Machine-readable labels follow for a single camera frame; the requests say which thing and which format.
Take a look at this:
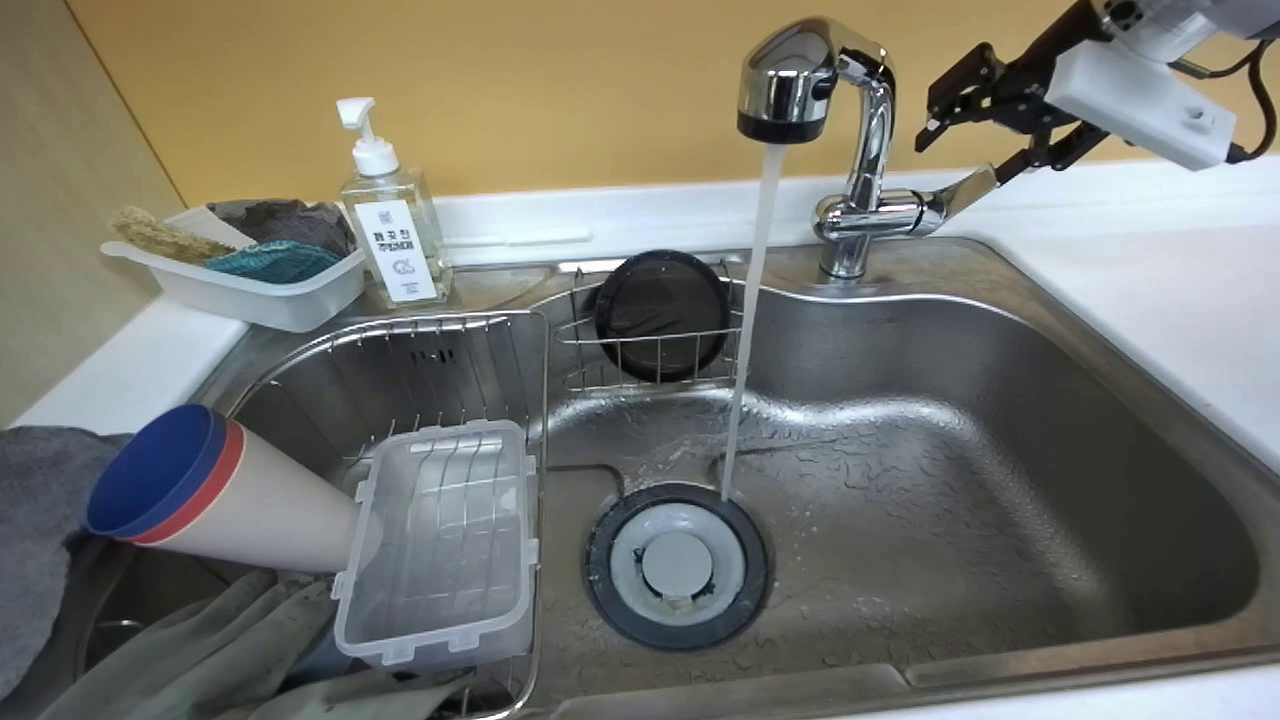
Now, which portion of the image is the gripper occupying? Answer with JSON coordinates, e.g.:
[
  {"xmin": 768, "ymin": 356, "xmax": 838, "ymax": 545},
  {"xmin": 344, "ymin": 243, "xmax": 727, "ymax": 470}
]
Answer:
[{"xmin": 914, "ymin": 0, "xmax": 1115, "ymax": 187}]

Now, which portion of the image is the chrome faucet handle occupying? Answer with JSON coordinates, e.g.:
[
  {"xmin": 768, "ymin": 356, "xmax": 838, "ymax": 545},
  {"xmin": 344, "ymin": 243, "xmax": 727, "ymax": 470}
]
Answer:
[{"xmin": 814, "ymin": 164, "xmax": 1001, "ymax": 242}]

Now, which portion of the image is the chrome faucet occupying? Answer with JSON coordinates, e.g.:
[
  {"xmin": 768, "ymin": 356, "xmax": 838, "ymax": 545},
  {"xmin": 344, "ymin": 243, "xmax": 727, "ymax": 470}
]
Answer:
[{"xmin": 737, "ymin": 17, "xmax": 1001, "ymax": 287}]

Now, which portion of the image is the stainless steel sink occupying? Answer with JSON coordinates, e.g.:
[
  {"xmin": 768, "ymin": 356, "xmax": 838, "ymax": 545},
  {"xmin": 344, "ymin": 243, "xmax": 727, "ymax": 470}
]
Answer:
[{"xmin": 188, "ymin": 235, "xmax": 1280, "ymax": 720}]

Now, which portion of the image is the black round lid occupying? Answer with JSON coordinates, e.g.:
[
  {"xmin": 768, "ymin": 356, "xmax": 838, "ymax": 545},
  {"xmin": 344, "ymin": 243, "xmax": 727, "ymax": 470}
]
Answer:
[{"xmin": 593, "ymin": 249, "xmax": 734, "ymax": 385}]

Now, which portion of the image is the sink drain strainer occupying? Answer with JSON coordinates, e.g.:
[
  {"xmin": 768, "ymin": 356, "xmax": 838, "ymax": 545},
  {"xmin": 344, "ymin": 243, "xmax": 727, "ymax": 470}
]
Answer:
[{"xmin": 583, "ymin": 482, "xmax": 774, "ymax": 654}]

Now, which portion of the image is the clear soap pump bottle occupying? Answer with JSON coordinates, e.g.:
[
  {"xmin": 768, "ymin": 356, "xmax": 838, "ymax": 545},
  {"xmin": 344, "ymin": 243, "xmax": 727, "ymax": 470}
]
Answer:
[{"xmin": 335, "ymin": 96, "xmax": 454, "ymax": 309}]

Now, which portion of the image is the clear plastic container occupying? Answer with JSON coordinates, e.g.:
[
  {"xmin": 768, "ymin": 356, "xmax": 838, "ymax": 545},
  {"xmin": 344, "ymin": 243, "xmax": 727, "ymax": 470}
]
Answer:
[{"xmin": 331, "ymin": 419, "xmax": 542, "ymax": 669}]

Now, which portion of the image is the dark grey cloth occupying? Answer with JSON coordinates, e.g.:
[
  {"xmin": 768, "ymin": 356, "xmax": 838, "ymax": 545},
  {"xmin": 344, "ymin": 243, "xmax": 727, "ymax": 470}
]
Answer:
[{"xmin": 206, "ymin": 197, "xmax": 359, "ymax": 260}]

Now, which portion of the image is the teal knit scrubber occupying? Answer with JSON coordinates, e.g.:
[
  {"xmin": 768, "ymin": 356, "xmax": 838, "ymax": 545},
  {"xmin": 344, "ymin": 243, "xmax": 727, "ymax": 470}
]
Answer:
[{"xmin": 202, "ymin": 239, "xmax": 347, "ymax": 285}]

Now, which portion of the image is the white plastic tray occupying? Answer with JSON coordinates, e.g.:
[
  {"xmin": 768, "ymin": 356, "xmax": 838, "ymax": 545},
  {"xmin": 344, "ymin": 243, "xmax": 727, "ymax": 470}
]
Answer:
[{"xmin": 100, "ymin": 200, "xmax": 369, "ymax": 335}]

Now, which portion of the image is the beige cup with blue rim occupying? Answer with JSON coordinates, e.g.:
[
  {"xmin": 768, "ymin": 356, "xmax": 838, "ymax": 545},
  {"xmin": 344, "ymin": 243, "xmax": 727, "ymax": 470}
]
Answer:
[{"xmin": 84, "ymin": 403, "xmax": 387, "ymax": 577}]

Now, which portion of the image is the tan loofah sponge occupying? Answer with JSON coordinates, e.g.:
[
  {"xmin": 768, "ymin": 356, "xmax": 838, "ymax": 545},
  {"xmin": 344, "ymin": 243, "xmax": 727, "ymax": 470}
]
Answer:
[{"xmin": 109, "ymin": 205, "xmax": 237, "ymax": 267}]

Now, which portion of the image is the olive grey cloth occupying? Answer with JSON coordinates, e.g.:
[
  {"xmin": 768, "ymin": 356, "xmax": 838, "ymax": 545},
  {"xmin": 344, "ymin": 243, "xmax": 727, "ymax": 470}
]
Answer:
[{"xmin": 38, "ymin": 568, "xmax": 473, "ymax": 720}]

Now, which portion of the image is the grey towel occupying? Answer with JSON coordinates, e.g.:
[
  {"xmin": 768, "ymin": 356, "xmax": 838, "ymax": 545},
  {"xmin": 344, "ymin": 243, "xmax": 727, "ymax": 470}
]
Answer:
[{"xmin": 0, "ymin": 425, "xmax": 137, "ymax": 703}]

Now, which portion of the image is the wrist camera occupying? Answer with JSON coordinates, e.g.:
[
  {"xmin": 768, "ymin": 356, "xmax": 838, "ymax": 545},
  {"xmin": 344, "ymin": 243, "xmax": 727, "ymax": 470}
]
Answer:
[{"xmin": 1045, "ymin": 40, "xmax": 1242, "ymax": 172}]

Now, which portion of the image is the small wire sink basket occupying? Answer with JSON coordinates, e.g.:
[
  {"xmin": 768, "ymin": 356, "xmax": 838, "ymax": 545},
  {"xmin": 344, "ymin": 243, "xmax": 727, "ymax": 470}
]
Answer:
[{"xmin": 554, "ymin": 255, "xmax": 753, "ymax": 394}]

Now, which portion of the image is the large wire dish rack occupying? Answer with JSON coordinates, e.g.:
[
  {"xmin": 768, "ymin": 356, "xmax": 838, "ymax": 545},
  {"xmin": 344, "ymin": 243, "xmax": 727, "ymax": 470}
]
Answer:
[{"xmin": 228, "ymin": 309, "xmax": 552, "ymax": 720}]

